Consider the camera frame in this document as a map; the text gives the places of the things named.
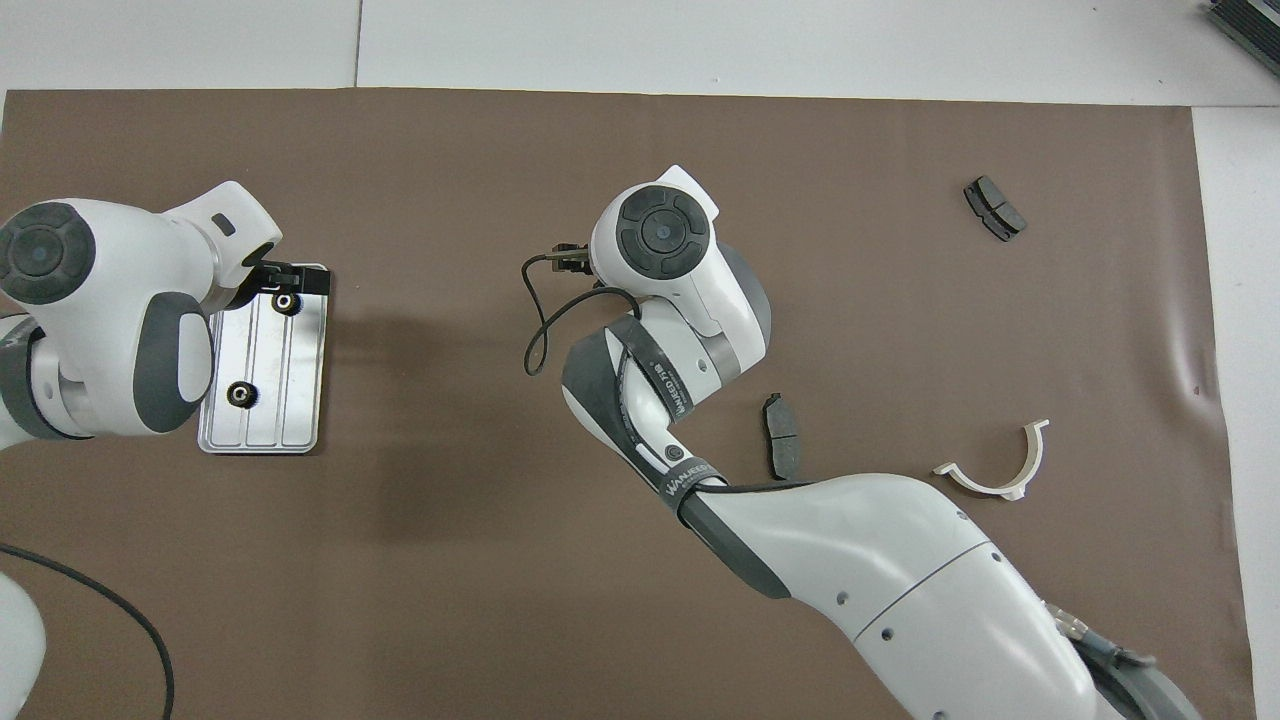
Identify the silver metal tray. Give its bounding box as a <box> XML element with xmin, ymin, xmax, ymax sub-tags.
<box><xmin>197</xmin><ymin>263</ymin><xmax>331</xmax><ymax>456</ymax></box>

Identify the dark grey brake pad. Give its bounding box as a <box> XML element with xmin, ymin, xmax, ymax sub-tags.
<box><xmin>963</xmin><ymin>175</ymin><xmax>1028</xmax><ymax>243</ymax></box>
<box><xmin>762</xmin><ymin>392</ymin><xmax>803</xmax><ymax>481</ymax></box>

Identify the brown paper table mat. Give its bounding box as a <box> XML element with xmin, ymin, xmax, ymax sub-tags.
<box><xmin>0</xmin><ymin>88</ymin><xmax>1256</xmax><ymax>720</ymax></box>

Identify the dark ribbed metal device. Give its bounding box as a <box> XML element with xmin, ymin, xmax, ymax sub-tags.
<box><xmin>1205</xmin><ymin>0</ymin><xmax>1280</xmax><ymax>63</ymax></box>

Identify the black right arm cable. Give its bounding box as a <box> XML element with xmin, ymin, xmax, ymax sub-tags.
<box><xmin>522</xmin><ymin>250</ymin><xmax>816</xmax><ymax>501</ymax></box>

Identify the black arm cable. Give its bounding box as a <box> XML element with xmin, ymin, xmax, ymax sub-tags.
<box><xmin>0</xmin><ymin>545</ymin><xmax>176</xmax><ymax>720</ymax></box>
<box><xmin>522</xmin><ymin>250</ymin><xmax>816</xmax><ymax>501</ymax></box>

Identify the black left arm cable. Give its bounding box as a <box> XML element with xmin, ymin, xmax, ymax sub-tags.
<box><xmin>0</xmin><ymin>545</ymin><xmax>176</xmax><ymax>720</ymax></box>

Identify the white semicircular plastic bracket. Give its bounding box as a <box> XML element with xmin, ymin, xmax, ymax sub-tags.
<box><xmin>932</xmin><ymin>419</ymin><xmax>1051</xmax><ymax>501</ymax></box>

